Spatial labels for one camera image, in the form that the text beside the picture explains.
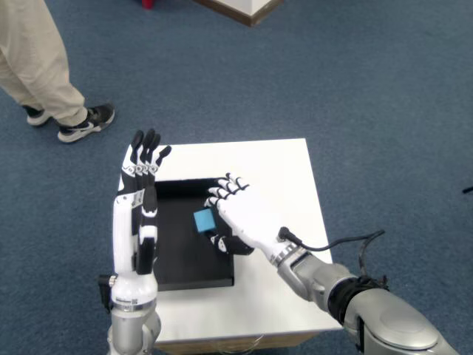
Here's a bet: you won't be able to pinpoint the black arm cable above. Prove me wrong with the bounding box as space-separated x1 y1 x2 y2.
277 226 389 293
97 273 119 314

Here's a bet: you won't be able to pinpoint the white top wooden table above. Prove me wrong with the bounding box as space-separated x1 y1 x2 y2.
117 138 347 355

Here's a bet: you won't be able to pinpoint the beige trousers of person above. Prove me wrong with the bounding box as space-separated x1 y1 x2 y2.
0 0 89 126

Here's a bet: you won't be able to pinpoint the black white sneaker with swoosh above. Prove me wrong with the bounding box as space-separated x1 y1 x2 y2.
57 103 116 144

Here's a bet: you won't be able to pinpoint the blue cube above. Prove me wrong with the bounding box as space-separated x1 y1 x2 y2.
192 209 217 234

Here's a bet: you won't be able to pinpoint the clear wire loop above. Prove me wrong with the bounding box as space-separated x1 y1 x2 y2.
216 334 265 352

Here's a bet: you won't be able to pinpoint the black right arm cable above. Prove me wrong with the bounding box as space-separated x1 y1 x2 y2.
277 226 389 293

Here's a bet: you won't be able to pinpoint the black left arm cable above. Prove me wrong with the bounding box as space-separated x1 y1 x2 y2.
97 273 119 314

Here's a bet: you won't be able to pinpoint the black open box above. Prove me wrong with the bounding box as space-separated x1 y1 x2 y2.
153 177 236 292

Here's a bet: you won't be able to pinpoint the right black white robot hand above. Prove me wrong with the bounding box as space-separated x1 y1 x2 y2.
203 172 307 266

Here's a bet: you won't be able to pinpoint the white platform with brown edge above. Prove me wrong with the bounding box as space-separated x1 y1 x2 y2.
191 0 285 27

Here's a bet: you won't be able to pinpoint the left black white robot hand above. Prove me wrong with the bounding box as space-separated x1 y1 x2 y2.
112 129 173 311

